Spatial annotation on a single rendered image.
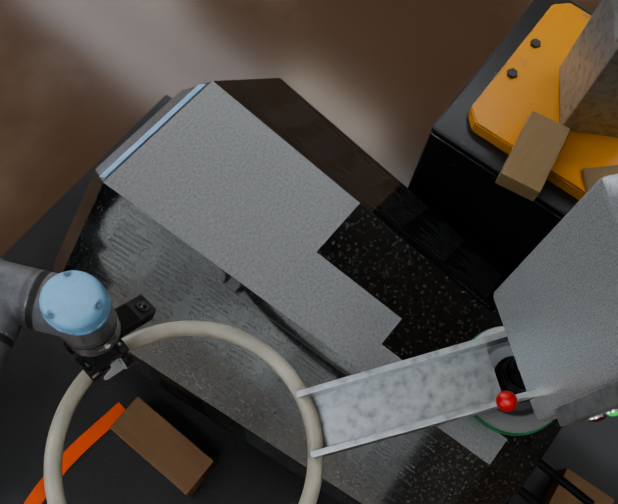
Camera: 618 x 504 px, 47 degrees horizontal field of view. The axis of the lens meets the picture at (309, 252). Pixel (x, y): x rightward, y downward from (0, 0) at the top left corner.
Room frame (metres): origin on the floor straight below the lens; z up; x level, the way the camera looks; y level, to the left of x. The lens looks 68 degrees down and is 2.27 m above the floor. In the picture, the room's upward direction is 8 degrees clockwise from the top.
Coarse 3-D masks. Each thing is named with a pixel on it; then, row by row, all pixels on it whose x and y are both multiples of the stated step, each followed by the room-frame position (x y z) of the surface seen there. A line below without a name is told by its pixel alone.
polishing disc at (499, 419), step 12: (480, 336) 0.42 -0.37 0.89; (492, 348) 0.40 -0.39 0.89; (504, 348) 0.41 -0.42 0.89; (492, 360) 0.38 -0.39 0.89; (516, 408) 0.29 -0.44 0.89; (528, 408) 0.29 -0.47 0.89; (492, 420) 0.26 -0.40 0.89; (504, 420) 0.26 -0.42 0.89; (516, 420) 0.27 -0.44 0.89; (528, 420) 0.27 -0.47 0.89; (516, 432) 0.24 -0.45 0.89
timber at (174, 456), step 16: (128, 416) 0.26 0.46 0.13; (144, 416) 0.27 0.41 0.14; (160, 416) 0.28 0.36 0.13; (128, 432) 0.22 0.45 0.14; (144, 432) 0.23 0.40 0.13; (160, 432) 0.23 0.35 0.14; (176, 432) 0.24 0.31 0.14; (144, 448) 0.18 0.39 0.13; (160, 448) 0.19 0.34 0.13; (176, 448) 0.19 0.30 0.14; (192, 448) 0.20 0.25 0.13; (160, 464) 0.14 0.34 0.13; (176, 464) 0.15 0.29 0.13; (192, 464) 0.16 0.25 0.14; (208, 464) 0.16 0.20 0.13; (176, 480) 0.11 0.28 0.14; (192, 480) 0.11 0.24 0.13
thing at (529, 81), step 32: (544, 32) 1.32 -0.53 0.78; (576, 32) 1.33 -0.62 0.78; (512, 64) 1.20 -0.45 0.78; (544, 64) 1.21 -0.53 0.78; (480, 96) 1.09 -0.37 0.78; (512, 96) 1.10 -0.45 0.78; (544, 96) 1.11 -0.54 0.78; (480, 128) 1.00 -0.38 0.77; (512, 128) 1.00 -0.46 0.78; (576, 160) 0.94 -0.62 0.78; (608, 160) 0.95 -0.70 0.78; (576, 192) 0.86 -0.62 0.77
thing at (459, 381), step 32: (448, 352) 0.34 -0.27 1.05; (480, 352) 0.36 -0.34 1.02; (320, 384) 0.26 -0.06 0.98; (352, 384) 0.28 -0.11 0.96; (384, 384) 0.28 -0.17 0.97; (416, 384) 0.29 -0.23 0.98; (448, 384) 0.29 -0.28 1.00; (480, 384) 0.30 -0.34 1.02; (320, 416) 0.21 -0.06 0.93; (352, 416) 0.22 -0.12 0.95; (384, 416) 0.23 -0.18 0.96; (416, 416) 0.23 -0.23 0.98; (448, 416) 0.23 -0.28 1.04; (320, 448) 0.15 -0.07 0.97; (352, 448) 0.16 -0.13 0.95
